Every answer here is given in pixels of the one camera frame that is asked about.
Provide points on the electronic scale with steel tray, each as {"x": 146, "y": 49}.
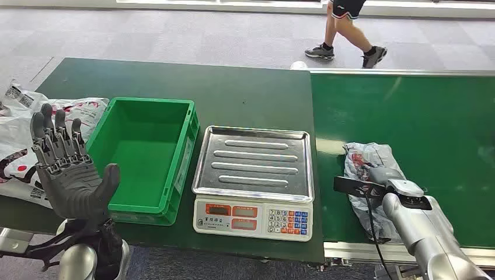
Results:
{"x": 255, "y": 162}

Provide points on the person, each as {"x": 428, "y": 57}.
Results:
{"x": 348, "y": 31}

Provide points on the small white round object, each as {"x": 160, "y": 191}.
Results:
{"x": 298, "y": 65}

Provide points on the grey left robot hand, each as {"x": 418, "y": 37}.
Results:
{"x": 73, "y": 185}

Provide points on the green plastic crate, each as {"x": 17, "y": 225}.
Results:
{"x": 147, "y": 154}

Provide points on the grey poly mailer package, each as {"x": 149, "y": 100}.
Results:
{"x": 359, "y": 158}

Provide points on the white poly bag red print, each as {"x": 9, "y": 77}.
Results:
{"x": 83, "y": 108}

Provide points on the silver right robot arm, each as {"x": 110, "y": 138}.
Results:
{"x": 425, "y": 232}

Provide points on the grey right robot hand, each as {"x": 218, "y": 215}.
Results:
{"x": 383, "y": 174}

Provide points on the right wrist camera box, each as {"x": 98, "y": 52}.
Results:
{"x": 348, "y": 184}

